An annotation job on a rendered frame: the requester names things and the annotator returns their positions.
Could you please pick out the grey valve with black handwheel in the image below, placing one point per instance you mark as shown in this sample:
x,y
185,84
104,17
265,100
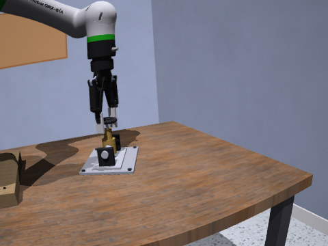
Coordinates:
x,y
108,156

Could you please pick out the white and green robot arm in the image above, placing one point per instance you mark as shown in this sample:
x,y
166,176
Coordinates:
x,y
96,20

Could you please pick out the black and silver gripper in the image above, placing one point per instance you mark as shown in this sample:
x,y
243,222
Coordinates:
x,y
102,76

